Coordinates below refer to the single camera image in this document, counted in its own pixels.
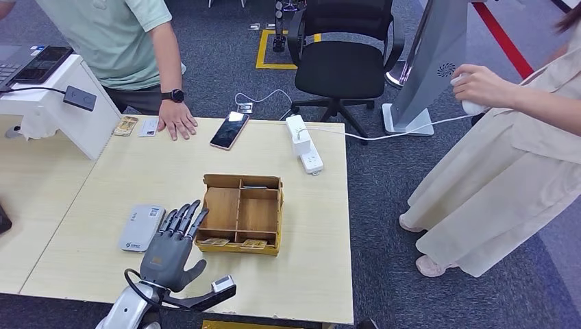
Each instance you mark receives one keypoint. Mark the person's left hand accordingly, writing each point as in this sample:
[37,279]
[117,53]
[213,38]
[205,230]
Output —
[177,120]

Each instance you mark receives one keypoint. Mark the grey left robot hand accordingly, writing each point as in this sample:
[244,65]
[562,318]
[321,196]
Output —
[165,263]

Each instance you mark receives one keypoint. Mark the person's hand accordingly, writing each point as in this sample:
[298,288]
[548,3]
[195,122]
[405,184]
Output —
[481,86]

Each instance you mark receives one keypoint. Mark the white handheld controller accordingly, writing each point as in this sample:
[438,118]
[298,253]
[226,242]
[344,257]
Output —
[472,108]

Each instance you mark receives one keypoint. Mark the white ID card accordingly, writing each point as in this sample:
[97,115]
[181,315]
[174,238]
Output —
[149,127]

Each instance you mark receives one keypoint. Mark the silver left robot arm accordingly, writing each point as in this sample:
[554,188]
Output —
[125,308]

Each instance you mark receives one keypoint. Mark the person's forearm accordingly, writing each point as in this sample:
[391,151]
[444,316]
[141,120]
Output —
[554,111]

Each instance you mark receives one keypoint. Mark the person's left forearm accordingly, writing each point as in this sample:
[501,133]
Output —
[168,63]

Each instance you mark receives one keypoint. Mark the white grey card reader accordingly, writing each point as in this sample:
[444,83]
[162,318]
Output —
[140,227]

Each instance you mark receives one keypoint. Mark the yellow patterned room key card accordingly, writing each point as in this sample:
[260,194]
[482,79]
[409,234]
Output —
[214,241]
[126,126]
[253,244]

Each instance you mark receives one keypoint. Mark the person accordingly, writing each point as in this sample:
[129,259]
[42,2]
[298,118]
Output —
[109,41]
[499,204]

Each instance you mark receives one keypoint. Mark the black smartwatch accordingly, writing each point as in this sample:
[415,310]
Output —
[174,96]

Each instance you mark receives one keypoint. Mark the smartphone with pink case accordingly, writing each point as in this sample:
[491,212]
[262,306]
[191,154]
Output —
[229,131]

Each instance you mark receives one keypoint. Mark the grey kiosk stand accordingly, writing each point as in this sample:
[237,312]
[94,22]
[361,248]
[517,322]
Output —
[431,59]

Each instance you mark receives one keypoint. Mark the wooden organizer box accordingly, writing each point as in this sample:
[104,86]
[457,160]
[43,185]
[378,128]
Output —
[222,209]

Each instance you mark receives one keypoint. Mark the chrome round stand base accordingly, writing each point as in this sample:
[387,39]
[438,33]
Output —
[396,75]

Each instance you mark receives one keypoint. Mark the small black box device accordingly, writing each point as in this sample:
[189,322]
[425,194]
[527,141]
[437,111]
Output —
[80,98]

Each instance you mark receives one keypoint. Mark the white raised counter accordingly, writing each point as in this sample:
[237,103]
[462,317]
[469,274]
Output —
[77,131]

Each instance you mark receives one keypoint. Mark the white charger block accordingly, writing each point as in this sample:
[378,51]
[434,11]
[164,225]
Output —
[300,143]

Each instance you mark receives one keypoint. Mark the black robot legs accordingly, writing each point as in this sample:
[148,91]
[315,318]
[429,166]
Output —
[280,43]

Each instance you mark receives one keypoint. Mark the white crumpled tissue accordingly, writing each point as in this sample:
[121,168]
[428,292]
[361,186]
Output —
[37,127]

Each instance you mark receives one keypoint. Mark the black office chair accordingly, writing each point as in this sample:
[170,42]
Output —
[340,68]

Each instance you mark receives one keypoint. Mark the white power strip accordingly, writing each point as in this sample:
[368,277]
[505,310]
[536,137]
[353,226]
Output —
[313,161]

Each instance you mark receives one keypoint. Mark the pink shoe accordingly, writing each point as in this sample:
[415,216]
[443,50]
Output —
[408,225]
[429,268]

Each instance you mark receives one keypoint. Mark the small grey round disc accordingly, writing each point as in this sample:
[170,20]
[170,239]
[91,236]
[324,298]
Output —
[12,132]

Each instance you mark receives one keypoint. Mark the grey laptop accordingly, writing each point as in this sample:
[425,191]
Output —
[11,68]

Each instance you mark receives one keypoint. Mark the black floor object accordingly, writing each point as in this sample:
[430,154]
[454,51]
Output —
[365,324]

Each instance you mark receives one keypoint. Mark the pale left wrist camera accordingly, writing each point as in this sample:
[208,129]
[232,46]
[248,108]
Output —
[222,284]

